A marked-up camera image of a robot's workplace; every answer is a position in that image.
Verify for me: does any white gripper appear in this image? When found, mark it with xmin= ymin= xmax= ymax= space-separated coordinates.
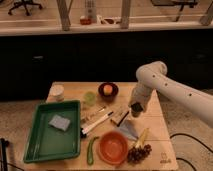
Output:
xmin=129 ymin=83 xmax=153 ymax=111

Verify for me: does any dark metal cup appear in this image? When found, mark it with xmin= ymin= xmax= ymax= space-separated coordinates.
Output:
xmin=131 ymin=102 xmax=143 ymax=117

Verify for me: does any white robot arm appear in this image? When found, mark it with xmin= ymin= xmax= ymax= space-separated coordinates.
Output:
xmin=129 ymin=61 xmax=213 ymax=128

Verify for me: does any wooden block brush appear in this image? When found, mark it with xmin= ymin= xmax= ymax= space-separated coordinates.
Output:
xmin=110 ymin=107 xmax=129 ymax=126

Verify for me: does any orange fruit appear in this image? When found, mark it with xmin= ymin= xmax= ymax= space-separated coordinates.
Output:
xmin=103 ymin=85 xmax=113 ymax=96

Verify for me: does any dark brown bowl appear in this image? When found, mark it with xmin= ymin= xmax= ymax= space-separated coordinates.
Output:
xmin=98 ymin=82 xmax=119 ymax=101

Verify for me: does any blue grey cloth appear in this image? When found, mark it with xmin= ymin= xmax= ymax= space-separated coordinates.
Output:
xmin=118 ymin=120 xmax=138 ymax=141

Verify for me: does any clear thin pen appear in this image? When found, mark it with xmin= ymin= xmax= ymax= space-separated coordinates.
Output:
xmin=81 ymin=106 xmax=106 ymax=123

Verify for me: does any green translucent cup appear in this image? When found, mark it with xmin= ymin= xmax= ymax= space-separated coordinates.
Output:
xmin=83 ymin=91 xmax=96 ymax=106

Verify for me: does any orange plastic bowl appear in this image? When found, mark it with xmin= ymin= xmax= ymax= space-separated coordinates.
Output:
xmin=97 ymin=131 xmax=128 ymax=165

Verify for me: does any dark grape bunch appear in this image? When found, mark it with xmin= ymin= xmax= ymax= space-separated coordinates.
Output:
xmin=127 ymin=144 xmax=152 ymax=164

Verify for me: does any green chili pepper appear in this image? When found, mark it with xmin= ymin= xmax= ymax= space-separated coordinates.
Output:
xmin=87 ymin=136 xmax=99 ymax=165

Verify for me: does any white paper cup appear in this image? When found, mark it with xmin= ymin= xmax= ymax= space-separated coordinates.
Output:
xmin=50 ymin=85 xmax=64 ymax=101

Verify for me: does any blue sponge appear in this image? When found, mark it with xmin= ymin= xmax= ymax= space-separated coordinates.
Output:
xmin=49 ymin=115 xmax=70 ymax=131

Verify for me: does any red small dish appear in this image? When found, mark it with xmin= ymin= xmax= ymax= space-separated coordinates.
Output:
xmin=80 ymin=18 xmax=92 ymax=25

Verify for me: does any green plastic tray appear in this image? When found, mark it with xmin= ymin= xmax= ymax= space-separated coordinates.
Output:
xmin=23 ymin=100 xmax=81 ymax=163

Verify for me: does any black stand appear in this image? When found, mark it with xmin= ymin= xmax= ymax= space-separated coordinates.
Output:
xmin=0 ymin=138 xmax=9 ymax=171

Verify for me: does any black office chair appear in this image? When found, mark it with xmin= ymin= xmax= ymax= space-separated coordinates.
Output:
xmin=8 ymin=0 xmax=43 ymax=16

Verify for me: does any black cable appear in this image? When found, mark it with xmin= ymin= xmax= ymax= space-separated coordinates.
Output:
xmin=169 ymin=132 xmax=213 ymax=171

